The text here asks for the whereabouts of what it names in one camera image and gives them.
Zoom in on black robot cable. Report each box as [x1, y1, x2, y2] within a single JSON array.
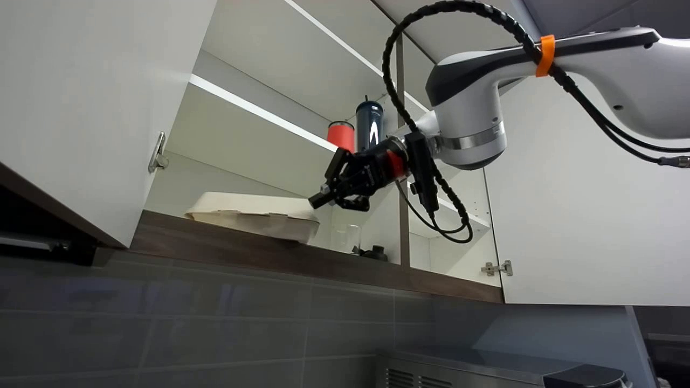
[[380, 0, 690, 245]]

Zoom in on white cupboard door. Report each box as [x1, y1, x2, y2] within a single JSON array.
[[480, 77, 690, 308], [0, 0, 218, 250]]

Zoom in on metal door hinge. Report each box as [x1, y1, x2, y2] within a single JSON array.
[[145, 131, 173, 174], [478, 259, 516, 280]]

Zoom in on dark blue tumbler bottle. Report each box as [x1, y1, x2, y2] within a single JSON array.
[[353, 95, 388, 158]]

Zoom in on small black object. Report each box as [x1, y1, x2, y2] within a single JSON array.
[[350, 241, 391, 262]]

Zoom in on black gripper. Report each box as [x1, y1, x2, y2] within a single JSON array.
[[307, 138, 412, 214]]

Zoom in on white wall cupboard wood trim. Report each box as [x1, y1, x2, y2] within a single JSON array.
[[131, 0, 555, 306]]

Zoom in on orange cable strap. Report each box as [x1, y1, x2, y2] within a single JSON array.
[[532, 33, 561, 79]]

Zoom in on red cup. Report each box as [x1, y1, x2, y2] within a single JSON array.
[[326, 119, 357, 155]]

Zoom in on cream takeout container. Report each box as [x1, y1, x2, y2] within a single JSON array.
[[183, 188, 324, 244]]

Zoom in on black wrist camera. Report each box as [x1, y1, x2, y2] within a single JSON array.
[[404, 130, 443, 215]]

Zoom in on dark countertop appliance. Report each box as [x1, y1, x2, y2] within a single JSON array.
[[372, 342, 577, 388]]

